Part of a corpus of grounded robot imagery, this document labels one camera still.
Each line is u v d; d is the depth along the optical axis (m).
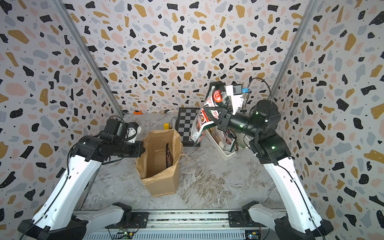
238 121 0.46
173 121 1.14
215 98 0.49
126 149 0.57
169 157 0.72
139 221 0.73
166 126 1.10
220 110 0.49
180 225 0.73
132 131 0.55
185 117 1.14
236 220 0.73
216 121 0.50
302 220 0.36
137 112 1.24
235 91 0.44
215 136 0.96
